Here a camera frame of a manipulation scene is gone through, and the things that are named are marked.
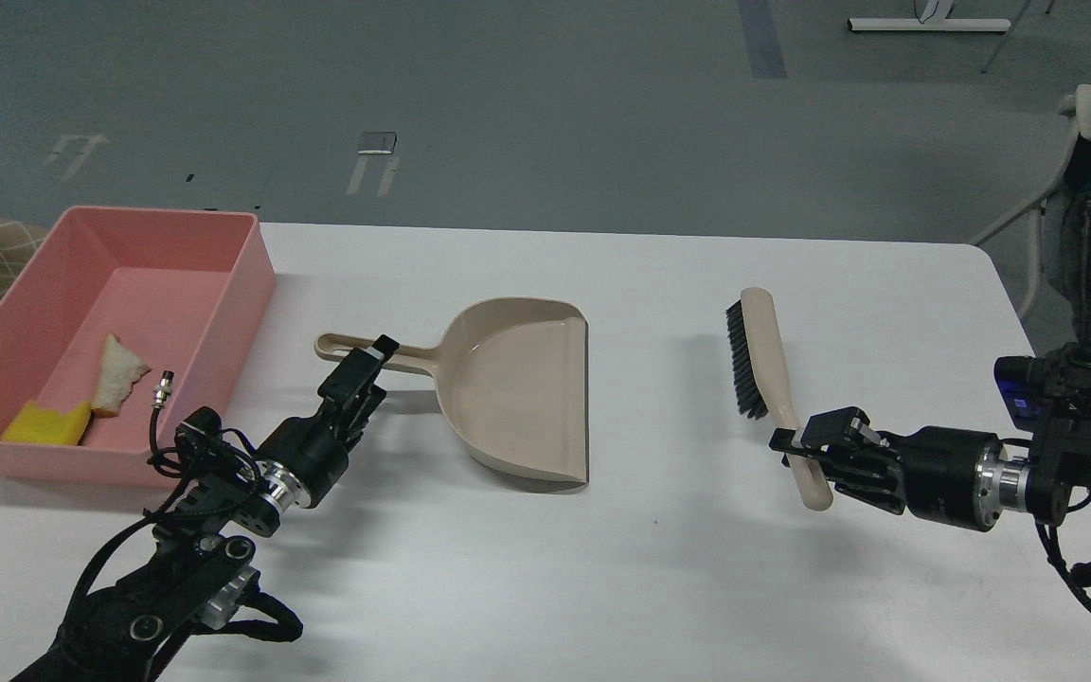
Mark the pink plastic bin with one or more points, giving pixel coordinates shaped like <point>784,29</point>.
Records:
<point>185,290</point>

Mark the beige hand brush black bristles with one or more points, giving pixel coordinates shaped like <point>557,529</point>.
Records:
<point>762,385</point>

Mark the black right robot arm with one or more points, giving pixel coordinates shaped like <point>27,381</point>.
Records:
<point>1049,402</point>

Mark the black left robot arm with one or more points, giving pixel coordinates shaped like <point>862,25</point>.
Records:
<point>186,568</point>

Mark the beige plastic dustpan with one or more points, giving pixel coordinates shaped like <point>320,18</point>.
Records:
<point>511,379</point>

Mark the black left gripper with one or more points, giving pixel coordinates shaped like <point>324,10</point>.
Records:
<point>305,457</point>

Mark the yellow green sponge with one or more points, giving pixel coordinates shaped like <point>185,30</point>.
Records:
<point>40,425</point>

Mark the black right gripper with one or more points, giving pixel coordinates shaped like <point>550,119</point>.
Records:
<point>957,477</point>

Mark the white office chair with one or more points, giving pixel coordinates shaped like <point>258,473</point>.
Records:
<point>1076,110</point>

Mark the white desk base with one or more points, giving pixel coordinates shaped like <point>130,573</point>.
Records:
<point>934,17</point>

